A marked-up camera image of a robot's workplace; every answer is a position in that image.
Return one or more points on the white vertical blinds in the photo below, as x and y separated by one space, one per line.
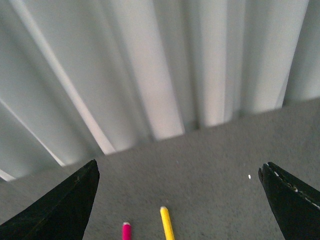
86 78

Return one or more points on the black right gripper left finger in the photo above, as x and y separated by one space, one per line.
61 214

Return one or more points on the yellow highlighter pen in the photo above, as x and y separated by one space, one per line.
166 222

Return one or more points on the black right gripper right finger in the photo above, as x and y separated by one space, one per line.
294 204

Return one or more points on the pink highlighter pen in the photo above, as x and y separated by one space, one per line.
126 231

